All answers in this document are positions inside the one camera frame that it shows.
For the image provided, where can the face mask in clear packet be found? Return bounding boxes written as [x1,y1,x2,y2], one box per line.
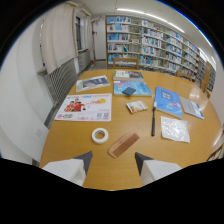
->
[160,115,191,144]

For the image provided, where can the wooden comb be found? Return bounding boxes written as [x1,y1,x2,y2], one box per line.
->
[107,130,141,160]

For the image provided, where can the white tape roll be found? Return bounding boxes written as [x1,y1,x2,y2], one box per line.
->
[91,127,110,145]

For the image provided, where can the black pen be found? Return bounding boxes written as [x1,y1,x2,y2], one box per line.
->
[151,101,158,137]

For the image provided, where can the red and white poster sheet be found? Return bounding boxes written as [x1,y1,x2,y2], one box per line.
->
[54,92,113,123]

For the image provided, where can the wooden chair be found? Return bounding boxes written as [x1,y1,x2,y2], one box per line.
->
[112,57,140,71]
[206,142,224,162]
[175,70,194,83]

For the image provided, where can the small snack packet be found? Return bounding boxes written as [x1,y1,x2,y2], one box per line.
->
[125,100,149,115]

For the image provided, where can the grey and blue booklet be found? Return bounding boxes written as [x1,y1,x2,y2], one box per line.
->
[179,96,205,120]

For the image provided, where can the dark blue small box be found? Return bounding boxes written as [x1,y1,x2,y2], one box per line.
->
[121,86,137,97]

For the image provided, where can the light blue illustrated book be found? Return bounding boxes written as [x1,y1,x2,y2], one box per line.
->
[113,80,153,98]

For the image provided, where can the radiator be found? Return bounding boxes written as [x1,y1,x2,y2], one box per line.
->
[43,57,78,104]

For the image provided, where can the grey cover magazine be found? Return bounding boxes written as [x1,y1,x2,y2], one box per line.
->
[75,75,111,93]

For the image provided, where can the dark green cover book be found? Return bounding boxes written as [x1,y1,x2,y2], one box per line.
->
[112,69,145,83]

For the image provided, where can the library bookshelf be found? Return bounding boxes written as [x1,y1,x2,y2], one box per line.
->
[105,14,218,93]

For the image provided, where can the white curtain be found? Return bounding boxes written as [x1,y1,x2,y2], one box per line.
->
[41,2,80,75]

